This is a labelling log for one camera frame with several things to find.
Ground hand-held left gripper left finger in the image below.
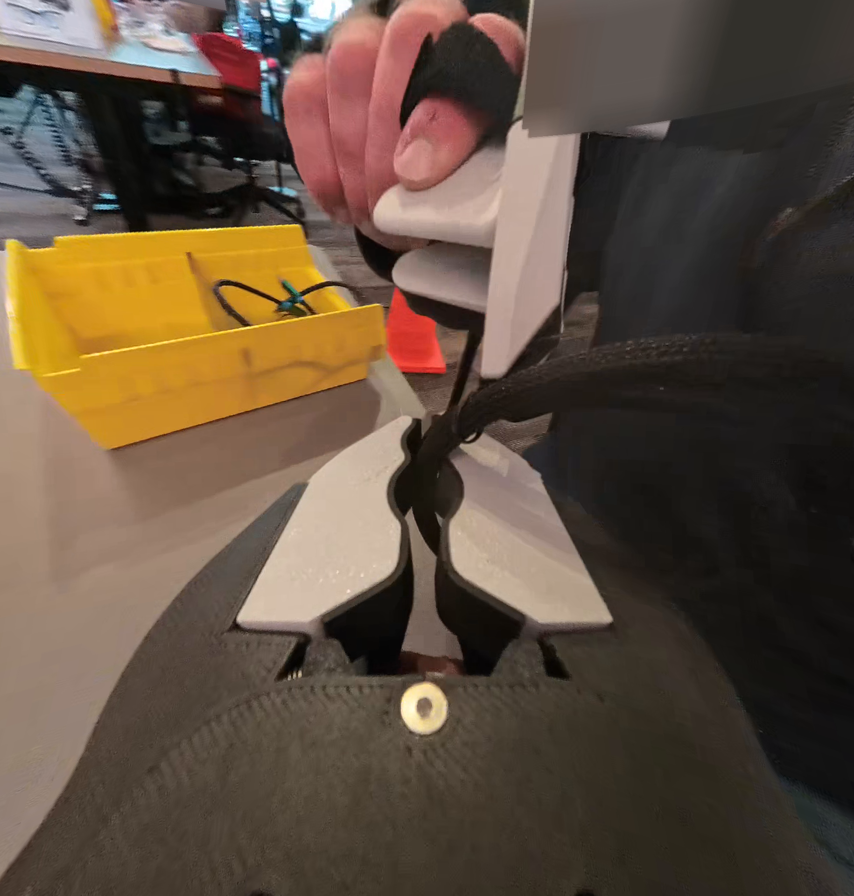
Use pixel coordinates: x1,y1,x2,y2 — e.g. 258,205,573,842
238,418,414,634

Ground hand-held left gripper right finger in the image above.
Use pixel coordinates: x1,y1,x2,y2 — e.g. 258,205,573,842
439,434,613,645

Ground black braided hdmi cable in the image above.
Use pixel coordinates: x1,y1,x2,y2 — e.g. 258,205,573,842
397,334,854,561

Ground person's right hand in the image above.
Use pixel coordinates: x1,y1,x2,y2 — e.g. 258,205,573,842
283,0,529,232

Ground orange cone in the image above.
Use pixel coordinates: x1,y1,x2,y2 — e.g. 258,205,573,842
385,290,449,376

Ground yellow plastic bin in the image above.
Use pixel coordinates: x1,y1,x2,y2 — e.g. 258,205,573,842
5,224,389,452

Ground wooden table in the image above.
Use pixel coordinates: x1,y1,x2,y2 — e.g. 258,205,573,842
0,26,260,232

